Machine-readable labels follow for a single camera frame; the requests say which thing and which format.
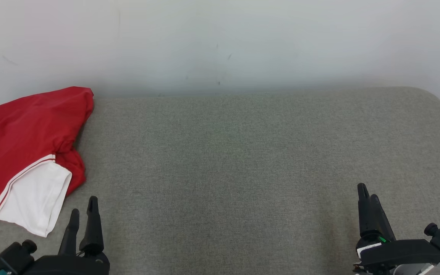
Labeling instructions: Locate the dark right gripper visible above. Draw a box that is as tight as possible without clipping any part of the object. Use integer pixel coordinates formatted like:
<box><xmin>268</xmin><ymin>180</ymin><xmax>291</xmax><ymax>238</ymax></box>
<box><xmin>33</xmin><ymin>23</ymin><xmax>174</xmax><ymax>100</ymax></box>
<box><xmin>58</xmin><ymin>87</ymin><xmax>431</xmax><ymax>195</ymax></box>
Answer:
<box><xmin>356</xmin><ymin>183</ymin><xmax>396</xmax><ymax>265</ymax></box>

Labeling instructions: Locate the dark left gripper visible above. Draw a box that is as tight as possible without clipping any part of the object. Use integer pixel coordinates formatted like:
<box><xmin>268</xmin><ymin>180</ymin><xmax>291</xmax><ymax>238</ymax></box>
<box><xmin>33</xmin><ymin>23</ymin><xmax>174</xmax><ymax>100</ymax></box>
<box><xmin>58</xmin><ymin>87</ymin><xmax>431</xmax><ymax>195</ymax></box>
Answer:
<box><xmin>59</xmin><ymin>196</ymin><xmax>110</xmax><ymax>275</ymax></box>

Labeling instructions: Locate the red garment with white panel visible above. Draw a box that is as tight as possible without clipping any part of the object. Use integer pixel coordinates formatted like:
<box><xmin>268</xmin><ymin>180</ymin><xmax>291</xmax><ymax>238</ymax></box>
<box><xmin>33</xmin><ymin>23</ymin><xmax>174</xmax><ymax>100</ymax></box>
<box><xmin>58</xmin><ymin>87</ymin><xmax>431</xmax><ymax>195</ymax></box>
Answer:
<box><xmin>0</xmin><ymin>86</ymin><xmax>95</xmax><ymax>238</ymax></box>

